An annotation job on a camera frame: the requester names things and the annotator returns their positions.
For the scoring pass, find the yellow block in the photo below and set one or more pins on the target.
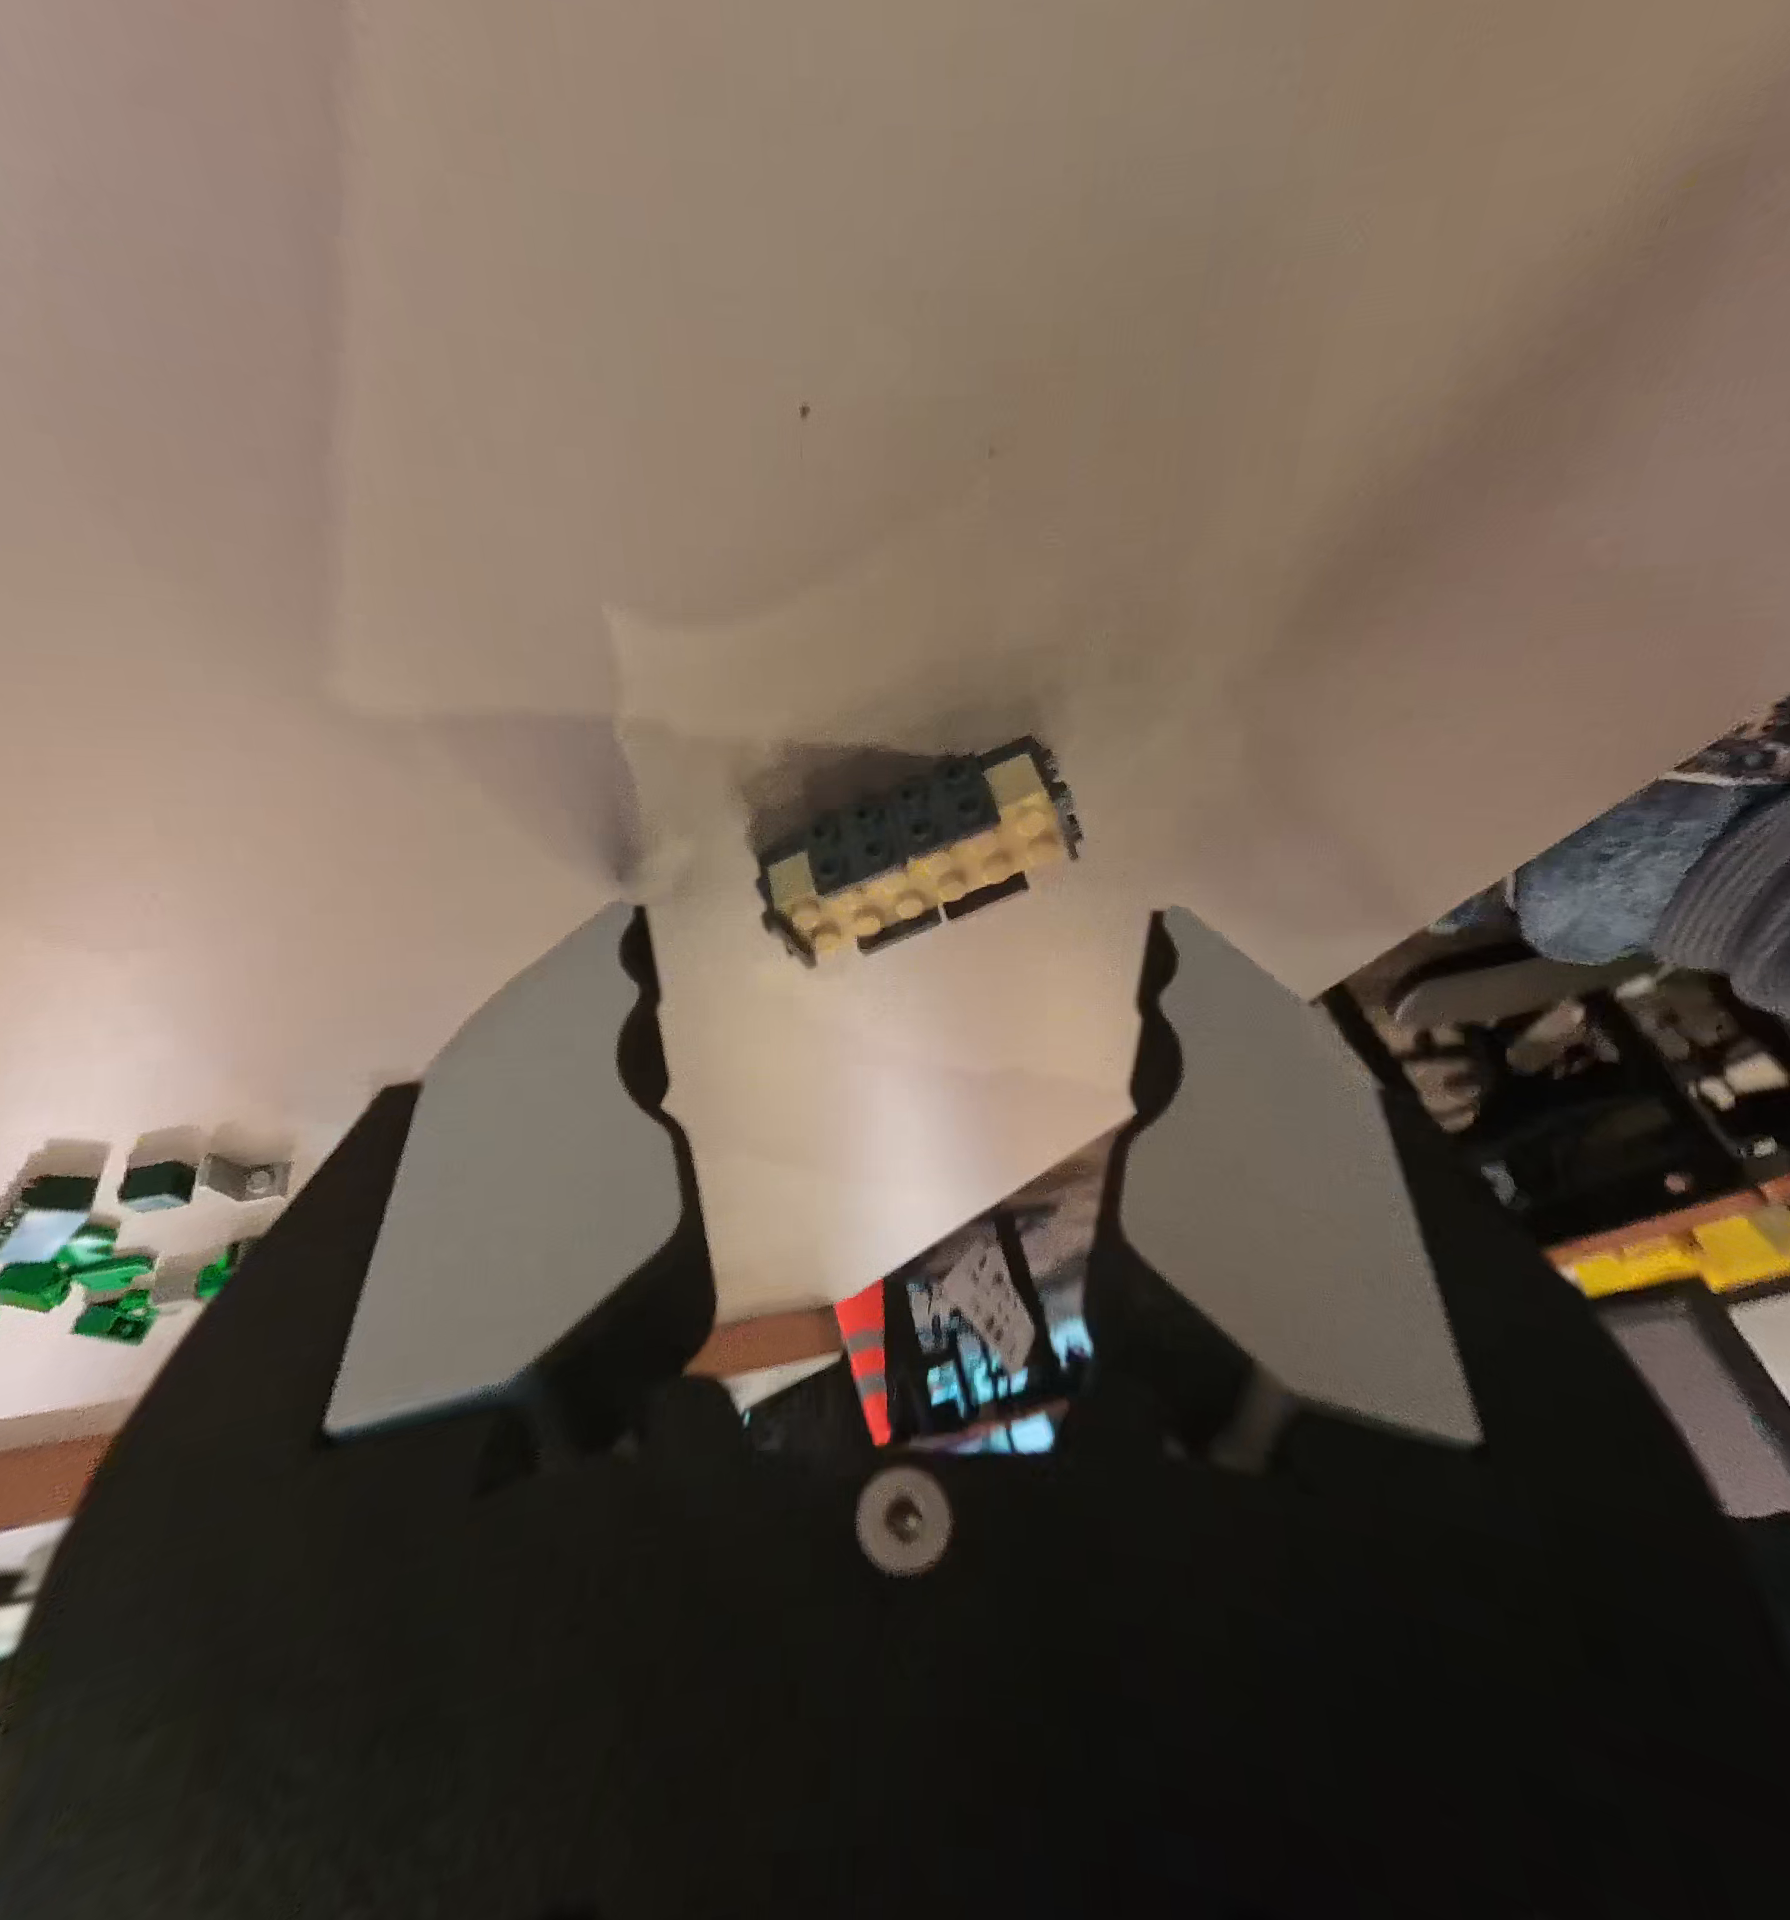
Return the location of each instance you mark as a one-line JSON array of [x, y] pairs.
[[1704, 1254]]

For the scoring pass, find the pile of green and grey bricks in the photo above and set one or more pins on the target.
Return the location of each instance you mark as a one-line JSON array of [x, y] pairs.
[[77, 1239]]

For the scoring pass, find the person's blue jeans leg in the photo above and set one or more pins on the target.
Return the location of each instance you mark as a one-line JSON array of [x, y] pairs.
[[1704, 863]]

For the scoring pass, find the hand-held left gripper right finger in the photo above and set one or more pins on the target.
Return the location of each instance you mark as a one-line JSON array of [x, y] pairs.
[[1284, 1200]]

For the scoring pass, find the red orange striped object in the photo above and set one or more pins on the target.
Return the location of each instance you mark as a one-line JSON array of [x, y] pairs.
[[863, 1357]]

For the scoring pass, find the tan and black brick assembly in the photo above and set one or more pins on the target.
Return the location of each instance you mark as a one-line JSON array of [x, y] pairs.
[[918, 850]]

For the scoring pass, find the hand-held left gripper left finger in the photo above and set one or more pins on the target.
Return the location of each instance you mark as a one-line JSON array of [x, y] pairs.
[[488, 1200]]

